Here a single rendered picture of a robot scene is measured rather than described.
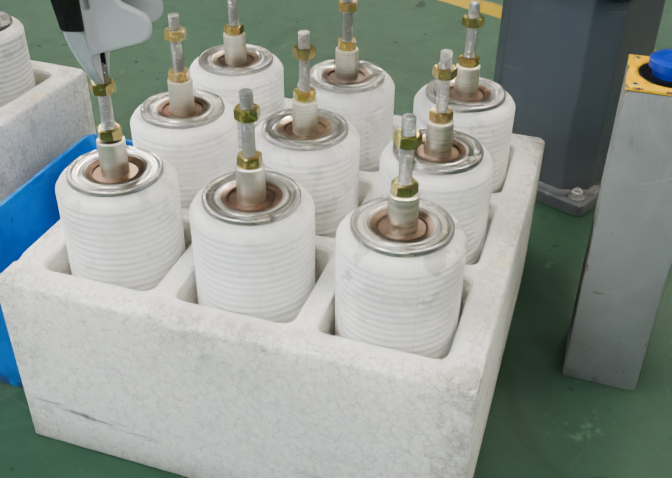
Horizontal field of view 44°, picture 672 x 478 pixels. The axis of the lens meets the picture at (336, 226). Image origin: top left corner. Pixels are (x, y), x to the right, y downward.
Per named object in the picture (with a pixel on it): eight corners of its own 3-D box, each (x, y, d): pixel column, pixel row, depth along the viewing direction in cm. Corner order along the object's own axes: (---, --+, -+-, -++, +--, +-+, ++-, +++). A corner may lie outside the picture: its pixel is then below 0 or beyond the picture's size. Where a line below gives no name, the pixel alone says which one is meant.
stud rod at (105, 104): (120, 156, 66) (107, 66, 62) (108, 158, 66) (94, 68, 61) (117, 150, 67) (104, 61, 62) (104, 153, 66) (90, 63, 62)
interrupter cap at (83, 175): (125, 210, 63) (123, 202, 63) (46, 186, 66) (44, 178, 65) (182, 164, 69) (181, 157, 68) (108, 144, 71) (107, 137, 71)
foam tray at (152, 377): (216, 213, 108) (205, 84, 98) (522, 274, 98) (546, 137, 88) (34, 435, 77) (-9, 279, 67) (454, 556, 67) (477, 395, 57)
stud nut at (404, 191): (387, 187, 60) (387, 177, 59) (408, 182, 60) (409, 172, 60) (399, 201, 58) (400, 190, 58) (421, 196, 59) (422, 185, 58)
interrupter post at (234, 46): (252, 63, 86) (251, 32, 84) (236, 70, 84) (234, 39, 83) (235, 57, 87) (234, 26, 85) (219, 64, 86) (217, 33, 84)
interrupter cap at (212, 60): (288, 61, 86) (288, 55, 86) (236, 85, 81) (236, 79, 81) (235, 43, 90) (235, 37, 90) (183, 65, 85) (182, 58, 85)
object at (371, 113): (388, 256, 89) (396, 99, 79) (297, 253, 89) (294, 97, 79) (386, 206, 97) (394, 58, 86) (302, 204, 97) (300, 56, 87)
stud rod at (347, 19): (351, 65, 81) (353, -11, 77) (341, 65, 81) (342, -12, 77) (351, 61, 82) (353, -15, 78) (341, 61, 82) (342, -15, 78)
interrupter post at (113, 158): (118, 185, 66) (113, 148, 64) (94, 178, 67) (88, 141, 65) (137, 171, 68) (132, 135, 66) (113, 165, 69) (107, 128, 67)
